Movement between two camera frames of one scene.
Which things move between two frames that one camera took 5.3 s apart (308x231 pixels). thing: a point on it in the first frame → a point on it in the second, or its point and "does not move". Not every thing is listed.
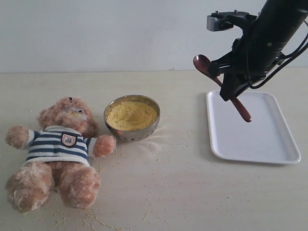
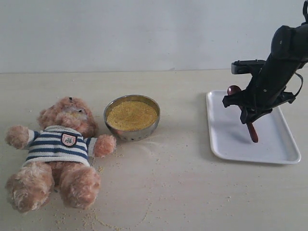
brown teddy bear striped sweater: [58, 155] does not move
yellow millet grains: [131, 116] does not move
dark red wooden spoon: [203, 64] → [234, 88]
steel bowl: [133, 117] does not move
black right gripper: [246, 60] → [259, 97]
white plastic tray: [268, 137] does not move
